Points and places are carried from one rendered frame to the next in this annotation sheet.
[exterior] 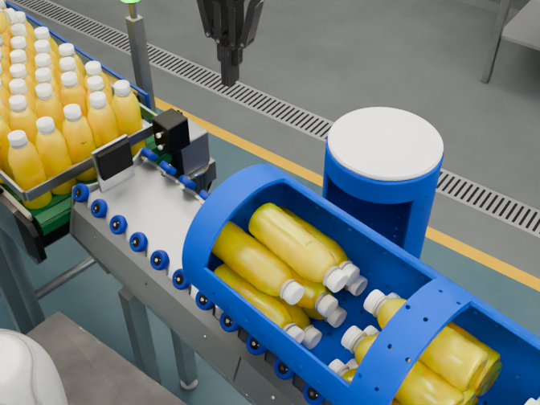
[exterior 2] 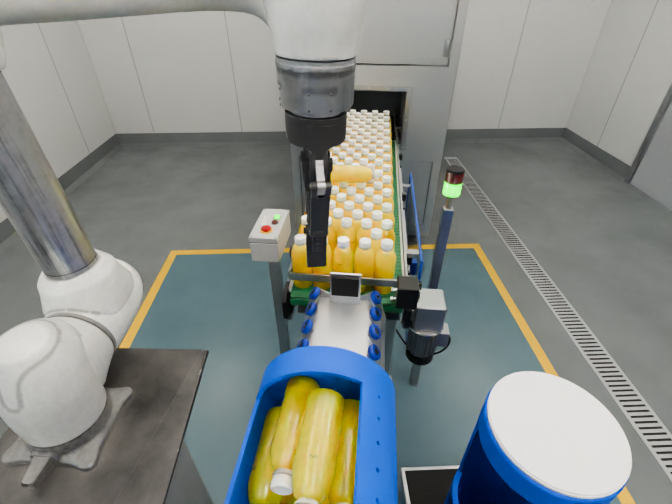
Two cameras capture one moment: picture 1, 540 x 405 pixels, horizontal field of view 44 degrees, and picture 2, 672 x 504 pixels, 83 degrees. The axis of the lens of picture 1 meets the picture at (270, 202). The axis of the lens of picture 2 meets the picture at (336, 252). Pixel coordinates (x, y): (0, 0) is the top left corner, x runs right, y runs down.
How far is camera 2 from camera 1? 0.75 m
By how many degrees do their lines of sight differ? 39
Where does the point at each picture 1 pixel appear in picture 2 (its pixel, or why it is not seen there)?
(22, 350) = (38, 351)
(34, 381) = (24, 377)
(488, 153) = not seen: outside the picture
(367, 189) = (494, 454)
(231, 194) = (305, 359)
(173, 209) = (353, 343)
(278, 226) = (314, 416)
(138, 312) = not seen: hidden behind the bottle
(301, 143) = (580, 370)
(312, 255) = (303, 470)
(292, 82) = (612, 324)
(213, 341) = not seen: hidden behind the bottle
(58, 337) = (185, 365)
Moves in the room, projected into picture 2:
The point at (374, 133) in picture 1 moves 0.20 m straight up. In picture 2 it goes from (551, 410) to (586, 351)
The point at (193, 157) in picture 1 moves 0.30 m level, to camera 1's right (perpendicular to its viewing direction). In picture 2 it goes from (425, 321) to (499, 375)
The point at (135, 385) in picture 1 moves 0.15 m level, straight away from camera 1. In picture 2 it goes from (169, 436) to (219, 383)
